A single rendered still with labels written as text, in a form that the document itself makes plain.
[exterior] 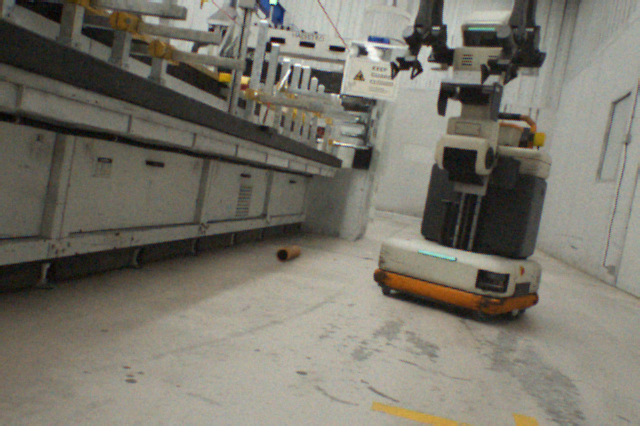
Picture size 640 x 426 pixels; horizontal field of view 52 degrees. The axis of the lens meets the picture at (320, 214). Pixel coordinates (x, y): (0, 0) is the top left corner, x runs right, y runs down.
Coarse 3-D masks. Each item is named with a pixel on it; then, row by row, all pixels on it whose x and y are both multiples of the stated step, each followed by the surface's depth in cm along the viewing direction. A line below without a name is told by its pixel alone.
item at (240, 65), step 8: (136, 48) 212; (144, 48) 211; (176, 56) 209; (184, 56) 209; (192, 56) 208; (200, 56) 208; (208, 56) 207; (216, 56) 207; (208, 64) 208; (216, 64) 207; (224, 64) 207; (232, 64) 206; (240, 64) 206
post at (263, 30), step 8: (264, 24) 302; (264, 32) 302; (264, 40) 303; (256, 48) 303; (264, 48) 305; (256, 56) 303; (256, 64) 303; (256, 72) 303; (256, 80) 303; (256, 88) 304; (248, 104) 304; (248, 112) 305
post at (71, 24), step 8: (64, 8) 157; (72, 8) 157; (80, 8) 158; (64, 16) 157; (72, 16) 157; (80, 16) 159; (64, 24) 157; (72, 24) 157; (80, 24) 159; (64, 32) 157; (72, 32) 157; (80, 32) 160
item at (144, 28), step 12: (84, 24) 188; (96, 24) 187; (108, 24) 187; (144, 24) 185; (156, 24) 184; (156, 36) 187; (168, 36) 183; (180, 36) 183; (192, 36) 182; (204, 36) 181; (216, 36) 181
